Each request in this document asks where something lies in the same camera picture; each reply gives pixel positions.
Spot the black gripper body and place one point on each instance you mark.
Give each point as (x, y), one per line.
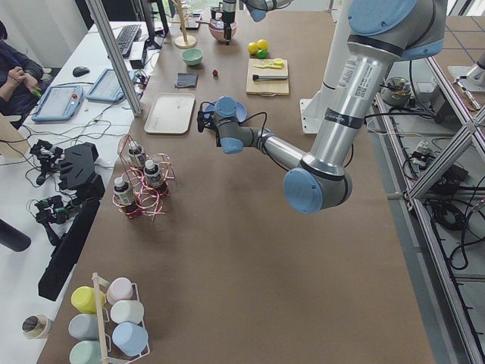
(227, 16)

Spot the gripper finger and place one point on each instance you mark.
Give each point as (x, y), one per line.
(227, 33)

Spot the blue plastic plate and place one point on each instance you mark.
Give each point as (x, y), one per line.
(241, 112)

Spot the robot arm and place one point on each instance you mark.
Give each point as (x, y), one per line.
(380, 34)
(256, 8)

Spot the pink bowl of ice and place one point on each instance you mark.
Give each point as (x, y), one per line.
(216, 29)

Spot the yellow lemon lower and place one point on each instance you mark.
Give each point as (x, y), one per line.
(252, 48)

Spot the yellow lemon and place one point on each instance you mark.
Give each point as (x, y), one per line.
(262, 44)
(252, 48)

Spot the yellow lemon upper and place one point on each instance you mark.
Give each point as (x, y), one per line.
(262, 44)

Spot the green lime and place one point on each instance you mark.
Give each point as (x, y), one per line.
(261, 54)

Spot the green bowl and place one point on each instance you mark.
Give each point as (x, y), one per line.
(192, 57)

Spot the wooden mug tree stand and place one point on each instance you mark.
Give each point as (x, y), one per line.
(185, 41)

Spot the steel muddler black tip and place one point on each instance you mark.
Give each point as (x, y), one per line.
(268, 77)

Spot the yellow plastic knife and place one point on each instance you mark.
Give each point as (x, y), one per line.
(269, 66)

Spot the grey folded cloth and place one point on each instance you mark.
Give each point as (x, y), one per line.
(186, 80)

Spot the wooden cutting board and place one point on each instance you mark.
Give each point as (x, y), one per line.
(267, 88)

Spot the cream rabbit tray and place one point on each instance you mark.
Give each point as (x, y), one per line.
(170, 113)

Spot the black keyboard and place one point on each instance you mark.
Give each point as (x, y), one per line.
(127, 36)

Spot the blue teach pendant far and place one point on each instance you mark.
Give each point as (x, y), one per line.
(106, 89)

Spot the blue teach pendant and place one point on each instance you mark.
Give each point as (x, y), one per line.
(106, 89)
(58, 103)

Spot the tea bottle back right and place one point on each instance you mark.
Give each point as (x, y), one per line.
(137, 155)

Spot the tea bottle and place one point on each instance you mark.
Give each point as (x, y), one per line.
(125, 198)
(154, 178)
(137, 155)

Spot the black computer mouse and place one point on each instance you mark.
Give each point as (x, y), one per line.
(80, 71)

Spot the tea bottle front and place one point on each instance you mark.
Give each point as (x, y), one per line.
(154, 178)

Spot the blue teach pendant near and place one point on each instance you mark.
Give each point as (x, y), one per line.
(58, 103)

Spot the tea bottle back left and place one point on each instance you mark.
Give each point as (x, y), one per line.
(125, 198)

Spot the seated person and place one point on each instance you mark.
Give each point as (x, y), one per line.
(21, 80)

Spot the pink cup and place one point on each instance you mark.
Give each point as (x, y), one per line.
(119, 289)

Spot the white cup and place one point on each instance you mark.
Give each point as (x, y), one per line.
(127, 311)

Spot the yellow-green cup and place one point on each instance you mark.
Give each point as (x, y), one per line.
(83, 299)

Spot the light blue cup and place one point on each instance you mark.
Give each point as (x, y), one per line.
(131, 339)

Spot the grey-blue cup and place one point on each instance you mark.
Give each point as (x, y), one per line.
(84, 327)

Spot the pale green cup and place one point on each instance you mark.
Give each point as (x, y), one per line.
(86, 352)

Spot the tape roll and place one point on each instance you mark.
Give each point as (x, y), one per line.
(37, 327)

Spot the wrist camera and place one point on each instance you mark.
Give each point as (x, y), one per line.
(202, 123)
(216, 15)

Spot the aluminium frame post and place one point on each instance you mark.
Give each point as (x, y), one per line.
(100, 18)

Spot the copper wire bottle rack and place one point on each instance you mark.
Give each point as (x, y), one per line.
(150, 202)

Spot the white wire cup rack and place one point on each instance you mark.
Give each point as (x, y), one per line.
(108, 354)

